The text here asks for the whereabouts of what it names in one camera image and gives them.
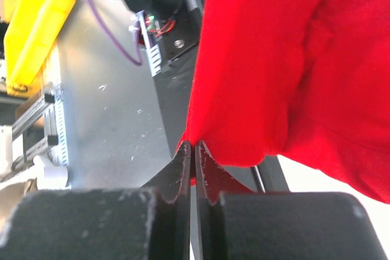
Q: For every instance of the right white cable duct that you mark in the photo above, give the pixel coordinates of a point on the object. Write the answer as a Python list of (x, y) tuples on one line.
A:
[(144, 32)]

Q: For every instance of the yellow plastic object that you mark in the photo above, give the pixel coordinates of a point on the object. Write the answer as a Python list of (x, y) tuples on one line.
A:
[(33, 29)]

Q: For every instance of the aluminium front rail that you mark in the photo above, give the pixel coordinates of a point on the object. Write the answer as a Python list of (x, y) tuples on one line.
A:
[(40, 123)]

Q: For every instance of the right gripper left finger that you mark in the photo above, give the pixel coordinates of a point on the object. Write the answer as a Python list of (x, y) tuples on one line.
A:
[(151, 222)]

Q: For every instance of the red t shirt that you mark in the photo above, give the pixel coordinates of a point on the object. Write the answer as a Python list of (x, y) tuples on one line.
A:
[(306, 79)]

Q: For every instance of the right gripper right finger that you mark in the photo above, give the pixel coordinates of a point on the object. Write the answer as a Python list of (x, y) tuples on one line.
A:
[(238, 223)]

